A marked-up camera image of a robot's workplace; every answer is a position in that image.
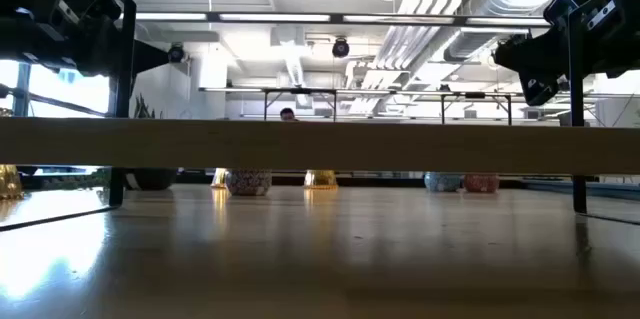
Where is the potted green succulent plant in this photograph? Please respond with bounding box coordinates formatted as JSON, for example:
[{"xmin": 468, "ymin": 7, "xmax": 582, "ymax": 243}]
[{"xmin": 42, "ymin": 92, "xmax": 179, "ymax": 192}]

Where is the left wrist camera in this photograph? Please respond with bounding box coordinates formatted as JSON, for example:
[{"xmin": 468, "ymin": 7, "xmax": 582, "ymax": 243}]
[{"xmin": 74, "ymin": 0, "xmax": 124, "ymax": 23}]

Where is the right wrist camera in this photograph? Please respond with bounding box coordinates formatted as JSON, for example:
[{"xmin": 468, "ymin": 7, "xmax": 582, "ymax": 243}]
[{"xmin": 543, "ymin": 0, "xmax": 596, "ymax": 25}]

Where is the black ceiling spotlight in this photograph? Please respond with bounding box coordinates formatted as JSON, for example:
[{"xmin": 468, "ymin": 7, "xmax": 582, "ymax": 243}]
[
  {"xmin": 166, "ymin": 42, "xmax": 187, "ymax": 65},
  {"xmin": 331, "ymin": 36, "xmax": 351, "ymax": 59}
]

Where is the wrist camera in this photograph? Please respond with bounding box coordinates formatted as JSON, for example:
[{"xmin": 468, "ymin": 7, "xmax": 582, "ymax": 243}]
[
  {"xmin": 74, "ymin": 0, "xmax": 124, "ymax": 23},
  {"xmin": 543, "ymin": 0, "xmax": 596, "ymax": 25}
]

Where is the black-legged background table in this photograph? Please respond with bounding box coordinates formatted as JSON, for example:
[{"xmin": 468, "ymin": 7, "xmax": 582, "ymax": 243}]
[
  {"xmin": 439, "ymin": 90, "xmax": 514, "ymax": 126},
  {"xmin": 262, "ymin": 87, "xmax": 339, "ymax": 123}
]

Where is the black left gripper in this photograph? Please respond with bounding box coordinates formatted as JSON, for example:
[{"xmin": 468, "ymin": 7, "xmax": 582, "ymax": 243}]
[{"xmin": 74, "ymin": 13, "xmax": 171, "ymax": 78}]

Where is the large window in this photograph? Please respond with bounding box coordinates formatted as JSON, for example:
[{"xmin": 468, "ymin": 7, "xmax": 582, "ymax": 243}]
[{"xmin": 0, "ymin": 58, "xmax": 112, "ymax": 119}]

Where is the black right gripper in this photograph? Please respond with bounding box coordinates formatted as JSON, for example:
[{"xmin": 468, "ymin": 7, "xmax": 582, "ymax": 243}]
[{"xmin": 493, "ymin": 27, "xmax": 570, "ymax": 107}]

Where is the pink patterned candle tin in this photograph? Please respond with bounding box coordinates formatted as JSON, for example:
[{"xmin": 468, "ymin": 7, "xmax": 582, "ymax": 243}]
[{"xmin": 462, "ymin": 173, "xmax": 501, "ymax": 194}]

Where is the overhead light bar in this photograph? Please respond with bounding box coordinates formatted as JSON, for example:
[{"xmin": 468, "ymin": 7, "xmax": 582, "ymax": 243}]
[{"xmin": 119, "ymin": 10, "xmax": 551, "ymax": 28}]

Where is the blue patterned candle tin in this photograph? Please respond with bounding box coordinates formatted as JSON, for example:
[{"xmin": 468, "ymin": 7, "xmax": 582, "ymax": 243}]
[{"xmin": 423, "ymin": 172, "xmax": 463, "ymax": 193}]

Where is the dark red floral candle tin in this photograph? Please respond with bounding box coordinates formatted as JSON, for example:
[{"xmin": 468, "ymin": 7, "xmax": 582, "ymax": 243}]
[{"xmin": 224, "ymin": 168, "xmax": 273, "ymax": 197}]

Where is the black rig frame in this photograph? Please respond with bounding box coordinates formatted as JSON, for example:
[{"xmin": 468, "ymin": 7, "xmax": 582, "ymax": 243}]
[{"xmin": 177, "ymin": 172, "xmax": 524, "ymax": 188}]

